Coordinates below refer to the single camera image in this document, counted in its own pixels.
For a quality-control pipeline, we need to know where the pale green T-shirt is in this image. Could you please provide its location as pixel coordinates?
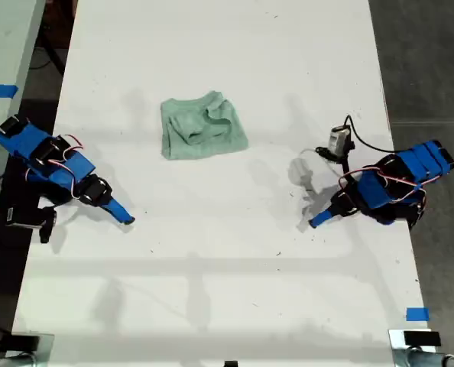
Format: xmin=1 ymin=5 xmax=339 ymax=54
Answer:
xmin=159 ymin=90 xmax=250 ymax=161

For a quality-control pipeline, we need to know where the square blue tape patch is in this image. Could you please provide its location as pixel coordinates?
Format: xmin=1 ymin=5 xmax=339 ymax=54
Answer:
xmin=405 ymin=307 xmax=430 ymax=323

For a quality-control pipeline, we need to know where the small black box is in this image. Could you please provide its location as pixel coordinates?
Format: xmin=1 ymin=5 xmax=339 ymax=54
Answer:
xmin=8 ymin=335 xmax=41 ymax=352
xmin=403 ymin=331 xmax=442 ymax=347

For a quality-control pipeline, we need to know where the pale grey side table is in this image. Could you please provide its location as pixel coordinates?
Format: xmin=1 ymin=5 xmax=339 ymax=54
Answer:
xmin=0 ymin=0 xmax=47 ymax=249

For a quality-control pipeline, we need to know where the grey pipe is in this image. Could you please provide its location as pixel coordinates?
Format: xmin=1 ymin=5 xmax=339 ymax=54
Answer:
xmin=0 ymin=353 xmax=35 ymax=367
xmin=405 ymin=349 xmax=454 ymax=367

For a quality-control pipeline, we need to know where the black camera stalk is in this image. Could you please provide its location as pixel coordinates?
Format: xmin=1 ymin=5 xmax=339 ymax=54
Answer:
xmin=38 ymin=206 xmax=58 ymax=245
xmin=314 ymin=144 xmax=357 ymax=180

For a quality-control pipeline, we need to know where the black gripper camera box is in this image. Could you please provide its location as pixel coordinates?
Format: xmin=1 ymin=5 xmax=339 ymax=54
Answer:
xmin=327 ymin=125 xmax=352 ymax=158
xmin=4 ymin=206 xmax=47 ymax=231

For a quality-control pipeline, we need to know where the silver metal bracket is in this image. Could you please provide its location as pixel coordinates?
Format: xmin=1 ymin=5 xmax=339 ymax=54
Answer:
xmin=388 ymin=328 xmax=448 ymax=367
xmin=4 ymin=333 xmax=55 ymax=367

